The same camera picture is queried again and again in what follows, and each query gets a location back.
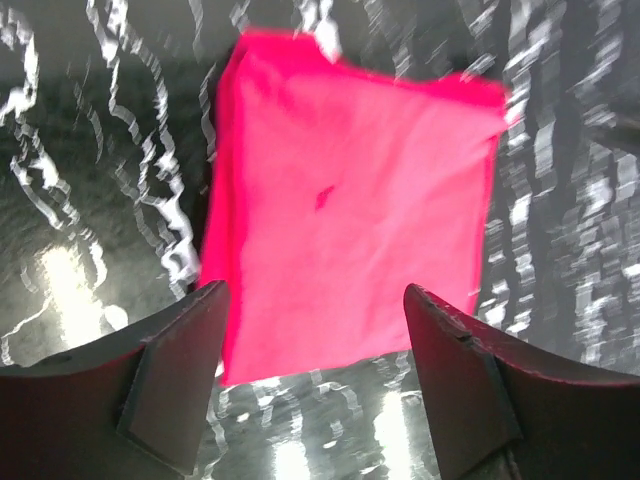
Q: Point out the pink t shirt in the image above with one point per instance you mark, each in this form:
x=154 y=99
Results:
x=334 y=188

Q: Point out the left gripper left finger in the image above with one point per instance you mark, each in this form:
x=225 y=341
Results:
x=129 y=405

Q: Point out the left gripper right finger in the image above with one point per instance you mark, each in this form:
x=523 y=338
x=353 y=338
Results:
x=500 y=408

